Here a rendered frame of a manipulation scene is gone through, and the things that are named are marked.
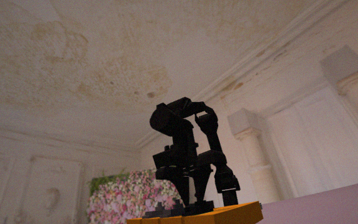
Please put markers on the orange flat deck plate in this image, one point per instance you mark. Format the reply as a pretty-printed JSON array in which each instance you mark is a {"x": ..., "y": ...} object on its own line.
[{"x": 246, "y": 213}]

